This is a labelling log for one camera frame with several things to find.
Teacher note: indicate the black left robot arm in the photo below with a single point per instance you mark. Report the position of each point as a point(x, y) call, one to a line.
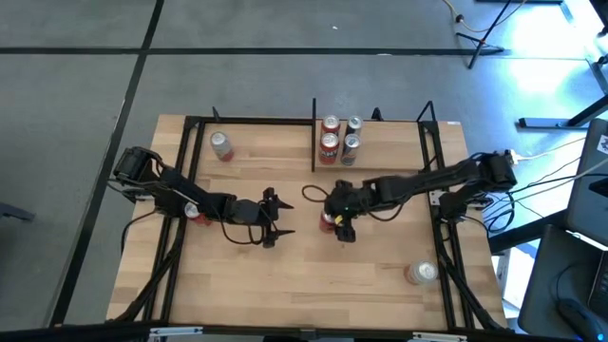
point(166, 187)

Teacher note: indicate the black computer mouse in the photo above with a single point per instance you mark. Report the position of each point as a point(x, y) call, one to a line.
point(579, 318)

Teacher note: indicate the blue silver Red Bull can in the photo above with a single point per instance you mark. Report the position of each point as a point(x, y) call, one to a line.
point(350, 152)

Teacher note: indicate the silver-topped soda can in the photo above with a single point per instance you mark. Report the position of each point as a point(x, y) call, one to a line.
point(355, 123)

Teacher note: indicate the orange Fanta can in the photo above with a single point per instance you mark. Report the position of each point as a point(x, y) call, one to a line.
point(328, 152)

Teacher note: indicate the black aluminium table frame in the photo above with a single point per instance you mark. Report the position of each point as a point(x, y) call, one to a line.
point(247, 120)

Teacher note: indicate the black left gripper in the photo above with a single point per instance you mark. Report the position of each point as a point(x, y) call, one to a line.
point(247, 212)

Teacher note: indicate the silver metal bracket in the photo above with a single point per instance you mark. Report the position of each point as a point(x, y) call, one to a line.
point(439, 337)
point(176, 332)

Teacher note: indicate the pink and white soda can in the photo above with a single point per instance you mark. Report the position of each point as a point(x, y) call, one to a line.
point(222, 148)

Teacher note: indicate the white power strip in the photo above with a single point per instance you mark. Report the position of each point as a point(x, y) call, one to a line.
point(512, 157)

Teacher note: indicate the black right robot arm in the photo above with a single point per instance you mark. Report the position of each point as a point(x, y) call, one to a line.
point(427, 180)

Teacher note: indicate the red Coca-Cola can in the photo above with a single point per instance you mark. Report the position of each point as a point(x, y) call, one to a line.
point(192, 211)
point(330, 124)

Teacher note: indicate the black tripod stand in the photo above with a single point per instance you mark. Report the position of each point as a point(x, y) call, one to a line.
point(484, 40)

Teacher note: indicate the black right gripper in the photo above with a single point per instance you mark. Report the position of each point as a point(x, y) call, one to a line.
point(349, 197)

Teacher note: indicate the orange can with nutrition label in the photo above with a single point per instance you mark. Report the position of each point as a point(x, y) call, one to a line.
point(422, 271)

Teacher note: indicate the red soda can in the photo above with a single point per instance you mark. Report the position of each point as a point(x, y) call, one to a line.
point(327, 223)

